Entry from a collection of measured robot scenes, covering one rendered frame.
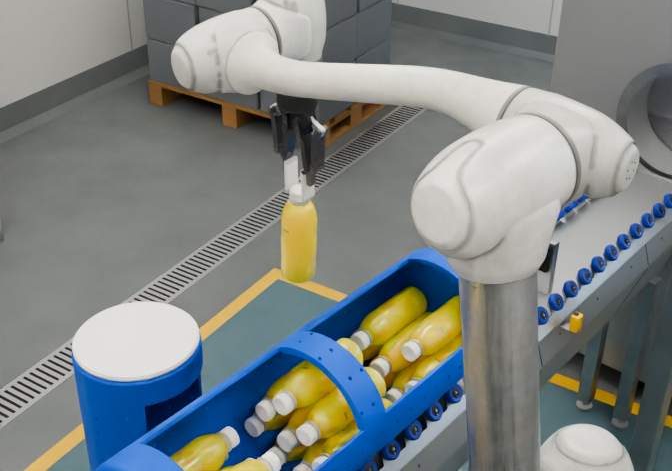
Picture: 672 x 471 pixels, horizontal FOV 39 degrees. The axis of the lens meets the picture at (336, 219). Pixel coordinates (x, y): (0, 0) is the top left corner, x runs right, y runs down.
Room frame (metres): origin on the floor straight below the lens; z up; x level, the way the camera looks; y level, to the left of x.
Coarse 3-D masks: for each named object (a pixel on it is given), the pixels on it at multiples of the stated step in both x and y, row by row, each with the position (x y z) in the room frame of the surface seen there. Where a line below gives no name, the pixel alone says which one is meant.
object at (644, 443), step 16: (656, 336) 1.95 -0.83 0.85; (656, 352) 1.94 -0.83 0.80; (656, 368) 1.94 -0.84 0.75; (656, 384) 1.93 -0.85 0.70; (656, 400) 1.93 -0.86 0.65; (640, 416) 1.95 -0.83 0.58; (656, 416) 1.92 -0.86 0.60; (640, 432) 1.94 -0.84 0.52; (656, 432) 1.92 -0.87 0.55; (640, 448) 1.93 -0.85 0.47; (656, 448) 1.94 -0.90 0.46; (640, 464) 1.93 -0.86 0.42
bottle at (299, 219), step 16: (288, 208) 1.58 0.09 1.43; (304, 208) 1.57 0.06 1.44; (288, 224) 1.56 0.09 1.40; (304, 224) 1.56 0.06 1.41; (288, 240) 1.57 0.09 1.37; (304, 240) 1.56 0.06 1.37; (288, 256) 1.57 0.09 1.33; (304, 256) 1.57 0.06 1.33; (288, 272) 1.57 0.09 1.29; (304, 272) 1.57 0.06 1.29
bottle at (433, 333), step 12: (456, 300) 1.68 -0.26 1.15; (444, 312) 1.63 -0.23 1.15; (456, 312) 1.64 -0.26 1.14; (420, 324) 1.60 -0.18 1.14; (432, 324) 1.59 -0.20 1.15; (444, 324) 1.60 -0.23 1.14; (456, 324) 1.62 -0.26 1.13; (420, 336) 1.56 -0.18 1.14; (432, 336) 1.57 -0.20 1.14; (444, 336) 1.58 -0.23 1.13; (456, 336) 1.62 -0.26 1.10; (420, 348) 1.54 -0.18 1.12; (432, 348) 1.55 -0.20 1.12
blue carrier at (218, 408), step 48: (384, 288) 1.78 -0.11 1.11; (432, 288) 1.75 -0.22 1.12; (288, 336) 1.49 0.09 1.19; (336, 336) 1.65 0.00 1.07; (240, 384) 1.43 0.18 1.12; (336, 384) 1.34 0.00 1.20; (432, 384) 1.45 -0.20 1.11; (192, 432) 1.33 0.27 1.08; (240, 432) 1.40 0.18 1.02; (384, 432) 1.33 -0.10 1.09
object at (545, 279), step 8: (552, 240) 2.03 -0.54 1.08; (552, 248) 2.01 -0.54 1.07; (552, 256) 2.01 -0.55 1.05; (544, 264) 2.01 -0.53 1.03; (552, 264) 2.01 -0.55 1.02; (544, 272) 2.01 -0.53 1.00; (552, 272) 2.02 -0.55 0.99; (544, 280) 2.02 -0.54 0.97; (552, 280) 2.02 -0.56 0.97; (544, 288) 2.02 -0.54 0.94
